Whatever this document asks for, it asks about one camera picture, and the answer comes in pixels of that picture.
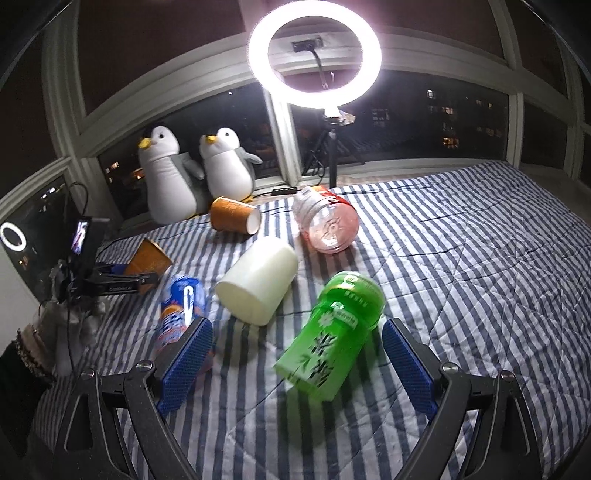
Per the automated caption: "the brown paper cup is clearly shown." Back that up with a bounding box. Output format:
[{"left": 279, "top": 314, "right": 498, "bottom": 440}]
[
  {"left": 209, "top": 197, "right": 262, "bottom": 236},
  {"left": 123, "top": 238, "right": 173, "bottom": 295}
]

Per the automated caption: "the white cylindrical cup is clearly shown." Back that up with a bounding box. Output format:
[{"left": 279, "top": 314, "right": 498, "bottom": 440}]
[{"left": 214, "top": 237, "right": 298, "bottom": 327}]

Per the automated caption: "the left gloved hand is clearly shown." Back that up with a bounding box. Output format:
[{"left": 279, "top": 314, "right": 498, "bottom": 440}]
[{"left": 35, "top": 261, "right": 109, "bottom": 377}]

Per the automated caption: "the blue orange soda bottle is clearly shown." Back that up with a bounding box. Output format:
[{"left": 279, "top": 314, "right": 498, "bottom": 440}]
[{"left": 153, "top": 272, "right": 206, "bottom": 358}]

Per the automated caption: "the large plush penguin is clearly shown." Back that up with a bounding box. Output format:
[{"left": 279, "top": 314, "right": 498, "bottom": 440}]
[{"left": 137, "top": 125, "right": 211, "bottom": 225}]

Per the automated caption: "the striped blue white blanket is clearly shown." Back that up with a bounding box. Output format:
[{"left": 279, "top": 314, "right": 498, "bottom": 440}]
[{"left": 32, "top": 160, "right": 591, "bottom": 480}]

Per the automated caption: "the small plush penguin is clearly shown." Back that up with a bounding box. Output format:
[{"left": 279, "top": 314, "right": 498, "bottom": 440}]
[{"left": 199, "top": 127, "right": 263, "bottom": 201}]

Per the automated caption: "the black inline light controller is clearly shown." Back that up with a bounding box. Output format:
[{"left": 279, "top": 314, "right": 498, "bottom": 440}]
[{"left": 270, "top": 187, "right": 298, "bottom": 196}]

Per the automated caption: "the black light tripod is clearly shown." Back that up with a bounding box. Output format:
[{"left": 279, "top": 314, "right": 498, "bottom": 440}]
[{"left": 301, "top": 109, "right": 356, "bottom": 189}]

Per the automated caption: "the white ring light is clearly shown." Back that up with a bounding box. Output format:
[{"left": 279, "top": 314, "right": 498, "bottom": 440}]
[{"left": 247, "top": 0, "right": 384, "bottom": 110}]

